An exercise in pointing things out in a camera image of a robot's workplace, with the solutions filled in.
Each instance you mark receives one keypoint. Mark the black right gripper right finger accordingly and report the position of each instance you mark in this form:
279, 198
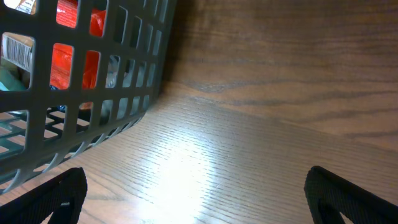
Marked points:
330, 198

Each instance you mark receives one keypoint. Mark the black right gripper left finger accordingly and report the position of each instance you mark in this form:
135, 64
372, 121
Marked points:
60, 199

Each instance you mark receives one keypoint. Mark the red orange cracker package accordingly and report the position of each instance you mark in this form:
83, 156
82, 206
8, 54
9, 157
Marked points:
16, 52

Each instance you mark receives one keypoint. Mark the grey plastic lattice basket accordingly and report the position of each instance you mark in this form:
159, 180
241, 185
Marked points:
43, 127

